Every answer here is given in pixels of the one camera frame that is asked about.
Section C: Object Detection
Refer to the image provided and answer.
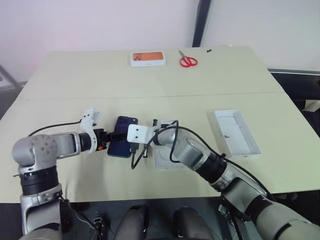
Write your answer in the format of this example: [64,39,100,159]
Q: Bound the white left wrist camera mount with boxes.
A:
[79,107,104,154]

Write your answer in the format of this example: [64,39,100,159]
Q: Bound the beige cardboard piece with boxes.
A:
[301,99,320,114]

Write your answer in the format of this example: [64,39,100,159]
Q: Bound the black wires under table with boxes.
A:
[71,204,118,240]

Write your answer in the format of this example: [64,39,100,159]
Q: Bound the white phone box base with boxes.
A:
[152,119,187,171]

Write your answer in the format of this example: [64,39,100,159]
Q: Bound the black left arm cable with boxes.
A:
[27,119,82,138]

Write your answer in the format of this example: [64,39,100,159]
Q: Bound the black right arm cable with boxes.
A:
[130,119,279,201]

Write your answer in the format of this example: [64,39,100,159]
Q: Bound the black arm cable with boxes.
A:
[130,119,279,201]
[27,119,82,138]

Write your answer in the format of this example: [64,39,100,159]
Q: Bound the white box with orange print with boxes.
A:
[129,50,167,68]

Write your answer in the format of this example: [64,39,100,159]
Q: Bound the grey metal stand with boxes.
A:
[0,64,19,94]

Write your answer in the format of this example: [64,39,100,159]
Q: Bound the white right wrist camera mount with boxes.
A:
[126,124,156,146]

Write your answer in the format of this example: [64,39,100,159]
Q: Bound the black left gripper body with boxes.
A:
[95,127,112,152]

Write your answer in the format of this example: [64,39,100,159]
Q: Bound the red handled scissors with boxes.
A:
[178,49,199,68]

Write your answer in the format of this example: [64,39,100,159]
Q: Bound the dark blue smartphone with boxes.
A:
[107,115,140,158]

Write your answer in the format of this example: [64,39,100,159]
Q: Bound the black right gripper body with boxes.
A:
[129,141,151,159]

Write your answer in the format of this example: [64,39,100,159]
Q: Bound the black door frame post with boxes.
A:
[191,0,214,48]

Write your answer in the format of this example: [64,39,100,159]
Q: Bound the white phone box lid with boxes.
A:
[206,108,262,159]

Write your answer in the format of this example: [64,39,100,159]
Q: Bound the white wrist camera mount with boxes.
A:
[126,124,156,146]
[79,107,104,154]

